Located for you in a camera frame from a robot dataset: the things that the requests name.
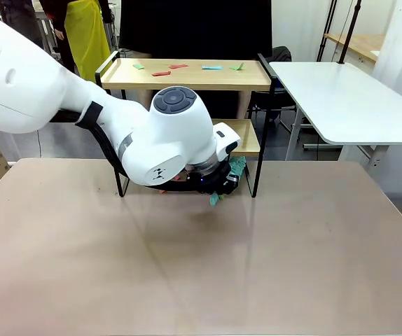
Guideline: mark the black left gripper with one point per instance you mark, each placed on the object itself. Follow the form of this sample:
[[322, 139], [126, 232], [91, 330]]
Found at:
[[208, 180]]

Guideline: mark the teal microfibre duster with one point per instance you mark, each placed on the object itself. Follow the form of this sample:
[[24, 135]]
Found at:
[[237, 164]]

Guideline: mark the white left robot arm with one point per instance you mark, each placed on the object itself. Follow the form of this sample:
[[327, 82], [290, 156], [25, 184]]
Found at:
[[29, 87]]

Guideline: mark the large white table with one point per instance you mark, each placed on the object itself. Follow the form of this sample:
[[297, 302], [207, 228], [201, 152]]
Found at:
[[344, 98]]

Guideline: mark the wooden background desk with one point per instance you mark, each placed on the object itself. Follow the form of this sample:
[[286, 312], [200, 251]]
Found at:
[[358, 43]]

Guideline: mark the black stand pole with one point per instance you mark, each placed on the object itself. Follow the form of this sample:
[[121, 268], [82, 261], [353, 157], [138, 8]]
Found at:
[[349, 31]]

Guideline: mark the folded green paper scrap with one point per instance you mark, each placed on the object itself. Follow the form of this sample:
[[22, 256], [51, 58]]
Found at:
[[237, 66]]

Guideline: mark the long blue paper scrap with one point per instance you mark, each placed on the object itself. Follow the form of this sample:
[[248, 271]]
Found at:
[[211, 67]]

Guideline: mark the black tripod stand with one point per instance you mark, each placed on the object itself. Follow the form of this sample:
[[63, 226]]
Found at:
[[327, 31]]

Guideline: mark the long red paper scrap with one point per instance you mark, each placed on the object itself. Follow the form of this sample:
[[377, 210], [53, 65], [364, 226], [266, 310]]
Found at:
[[178, 66], [161, 73]]

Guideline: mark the black office chair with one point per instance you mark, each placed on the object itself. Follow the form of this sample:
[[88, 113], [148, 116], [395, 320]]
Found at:
[[281, 54]]

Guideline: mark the flat green paper scrap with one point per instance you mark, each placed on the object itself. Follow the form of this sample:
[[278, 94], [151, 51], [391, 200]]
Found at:
[[138, 66]]

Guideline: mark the person in black clothes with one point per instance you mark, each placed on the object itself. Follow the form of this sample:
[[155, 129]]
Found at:
[[194, 28]]

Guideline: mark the person in yellow apron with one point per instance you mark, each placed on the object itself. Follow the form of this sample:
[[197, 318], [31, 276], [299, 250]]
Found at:
[[85, 42]]

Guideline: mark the person in dark grey clothes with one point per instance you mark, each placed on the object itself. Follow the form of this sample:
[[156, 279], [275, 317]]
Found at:
[[26, 17]]

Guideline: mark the two-tier wooden shelf black frame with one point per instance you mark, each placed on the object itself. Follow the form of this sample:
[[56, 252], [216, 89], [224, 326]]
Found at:
[[187, 78]]

